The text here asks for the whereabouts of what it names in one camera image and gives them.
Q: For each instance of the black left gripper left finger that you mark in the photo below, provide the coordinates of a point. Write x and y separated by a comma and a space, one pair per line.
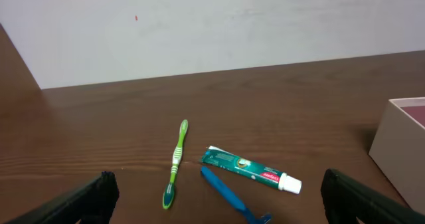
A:
90, 203

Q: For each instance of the green white toothbrush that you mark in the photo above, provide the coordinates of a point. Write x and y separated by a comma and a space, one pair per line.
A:
169, 192

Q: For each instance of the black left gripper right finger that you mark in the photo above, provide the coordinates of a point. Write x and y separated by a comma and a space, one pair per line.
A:
348, 201

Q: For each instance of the white box with red lining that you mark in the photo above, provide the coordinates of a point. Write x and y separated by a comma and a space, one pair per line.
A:
398, 148

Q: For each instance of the blue disposable razor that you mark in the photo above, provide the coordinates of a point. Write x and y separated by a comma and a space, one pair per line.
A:
231, 198

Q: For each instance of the green Colgate toothpaste tube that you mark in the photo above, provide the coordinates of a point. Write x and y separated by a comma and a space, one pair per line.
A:
252, 170

